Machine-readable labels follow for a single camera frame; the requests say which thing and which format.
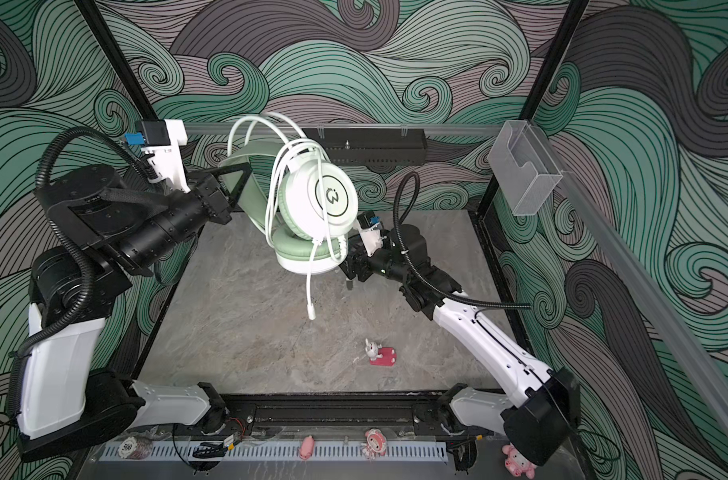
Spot white slotted cable duct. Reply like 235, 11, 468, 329
135, 440, 450, 463

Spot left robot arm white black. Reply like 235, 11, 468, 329
7, 127, 252, 462

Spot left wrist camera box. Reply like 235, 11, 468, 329
124, 119, 190, 193

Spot black perforated wall tray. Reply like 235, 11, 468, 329
303, 129, 428, 168

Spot pink pig plush toy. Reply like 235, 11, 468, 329
502, 444, 537, 479

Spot mint green headphones with cable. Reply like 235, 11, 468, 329
221, 112, 359, 320

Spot pink white doll toy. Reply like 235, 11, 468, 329
362, 428, 388, 460

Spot clear plastic wall bin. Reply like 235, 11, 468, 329
487, 120, 563, 216

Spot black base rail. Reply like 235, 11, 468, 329
222, 390, 451, 427

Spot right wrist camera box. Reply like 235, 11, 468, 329
357, 211, 383, 257

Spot pink toy on table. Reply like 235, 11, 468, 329
360, 338, 398, 367

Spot aluminium wall rail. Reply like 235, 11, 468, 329
184, 122, 503, 138

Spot small pink figure toy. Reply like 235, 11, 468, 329
298, 435, 315, 461

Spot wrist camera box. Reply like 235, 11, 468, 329
357, 211, 383, 257
124, 119, 190, 193

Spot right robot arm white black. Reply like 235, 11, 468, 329
341, 211, 580, 478

